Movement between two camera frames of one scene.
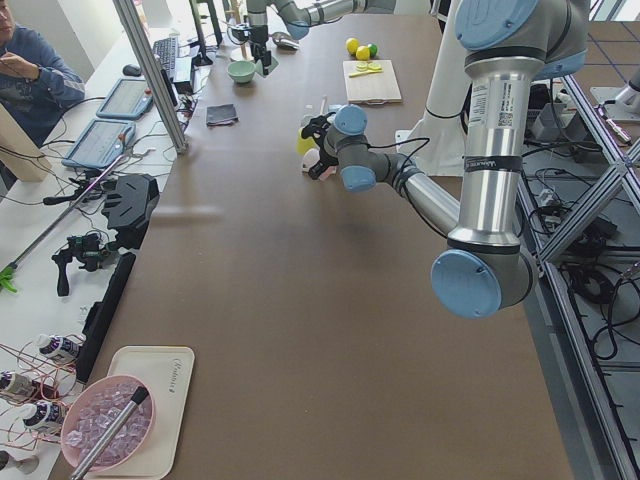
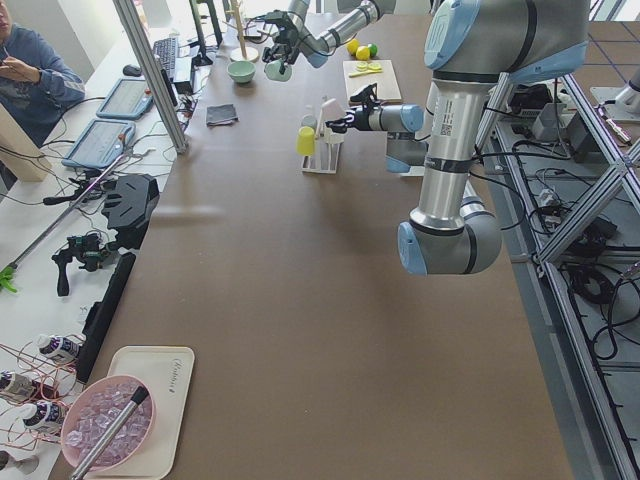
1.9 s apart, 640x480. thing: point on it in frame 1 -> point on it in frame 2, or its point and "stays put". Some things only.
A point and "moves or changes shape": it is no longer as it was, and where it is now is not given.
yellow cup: (305, 144) stays put
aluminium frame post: (134, 30) stays put
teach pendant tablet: (128, 99) stays put
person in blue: (35, 84) stays put
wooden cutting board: (376, 88) stays put
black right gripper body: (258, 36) -> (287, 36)
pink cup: (312, 157) moves or changes shape
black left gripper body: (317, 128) -> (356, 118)
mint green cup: (259, 66) -> (272, 71)
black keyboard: (166, 52) stays put
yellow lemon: (362, 53) stays put
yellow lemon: (352, 44) stays put
